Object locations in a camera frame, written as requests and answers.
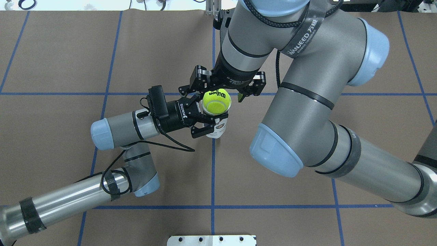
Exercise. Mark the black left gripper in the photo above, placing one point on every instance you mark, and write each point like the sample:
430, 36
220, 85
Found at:
174, 117

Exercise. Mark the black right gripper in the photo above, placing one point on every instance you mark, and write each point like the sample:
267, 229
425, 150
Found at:
233, 74

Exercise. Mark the yellow Wilson tennis ball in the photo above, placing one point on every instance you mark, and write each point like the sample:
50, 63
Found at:
216, 102

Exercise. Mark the clear tennis ball can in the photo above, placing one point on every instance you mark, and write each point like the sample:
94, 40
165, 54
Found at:
220, 126

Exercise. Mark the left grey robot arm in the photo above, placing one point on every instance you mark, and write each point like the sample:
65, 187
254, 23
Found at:
46, 145

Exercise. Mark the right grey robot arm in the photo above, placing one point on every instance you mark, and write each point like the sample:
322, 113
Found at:
330, 50

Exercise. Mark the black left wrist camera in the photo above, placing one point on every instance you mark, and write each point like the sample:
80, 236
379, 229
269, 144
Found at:
157, 103

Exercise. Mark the aluminium frame post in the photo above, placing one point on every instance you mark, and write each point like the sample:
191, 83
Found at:
213, 7

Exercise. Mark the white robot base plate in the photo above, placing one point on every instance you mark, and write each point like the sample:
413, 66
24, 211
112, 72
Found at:
212, 240

